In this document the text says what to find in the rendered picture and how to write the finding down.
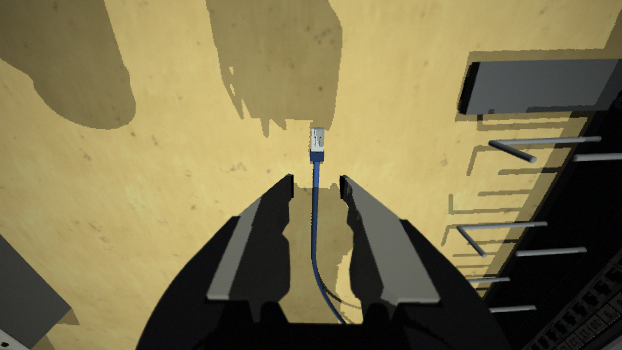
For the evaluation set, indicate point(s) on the network cable plug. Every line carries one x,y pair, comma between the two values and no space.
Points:
317,145

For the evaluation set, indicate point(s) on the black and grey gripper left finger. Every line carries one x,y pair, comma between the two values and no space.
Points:
245,264

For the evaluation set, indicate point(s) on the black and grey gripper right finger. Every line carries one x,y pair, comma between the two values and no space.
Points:
394,264

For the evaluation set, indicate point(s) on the blue network cable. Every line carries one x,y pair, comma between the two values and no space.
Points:
314,238

